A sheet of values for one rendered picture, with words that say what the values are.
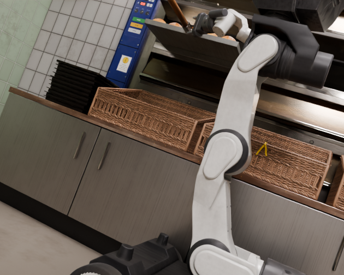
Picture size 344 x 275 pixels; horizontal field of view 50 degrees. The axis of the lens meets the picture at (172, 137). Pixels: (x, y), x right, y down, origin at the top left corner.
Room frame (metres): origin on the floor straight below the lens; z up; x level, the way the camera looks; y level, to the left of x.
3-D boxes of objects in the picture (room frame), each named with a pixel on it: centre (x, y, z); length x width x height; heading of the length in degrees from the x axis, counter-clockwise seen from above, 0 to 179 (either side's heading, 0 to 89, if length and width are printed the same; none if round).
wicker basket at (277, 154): (1.78, -0.46, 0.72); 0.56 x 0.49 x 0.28; 68
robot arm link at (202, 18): (1.77, 0.04, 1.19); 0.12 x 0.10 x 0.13; 36
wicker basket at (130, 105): (1.98, 0.10, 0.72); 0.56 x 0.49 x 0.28; 71
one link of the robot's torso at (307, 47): (1.21, -0.26, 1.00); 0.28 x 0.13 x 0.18; 71
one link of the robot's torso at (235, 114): (1.23, -0.19, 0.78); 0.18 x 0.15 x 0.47; 161
